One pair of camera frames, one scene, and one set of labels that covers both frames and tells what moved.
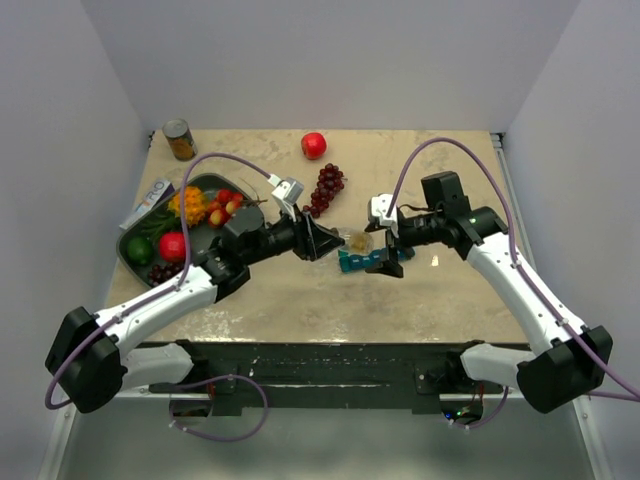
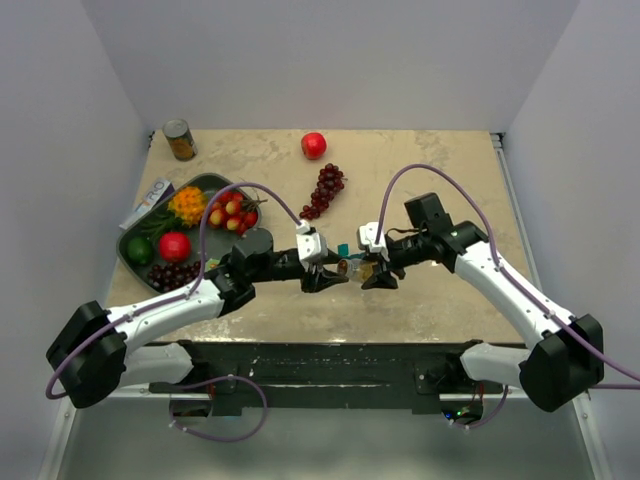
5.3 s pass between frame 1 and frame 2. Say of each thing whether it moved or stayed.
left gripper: moved
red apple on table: stayed
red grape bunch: stayed
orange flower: stayed
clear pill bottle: moved
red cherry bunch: stayed
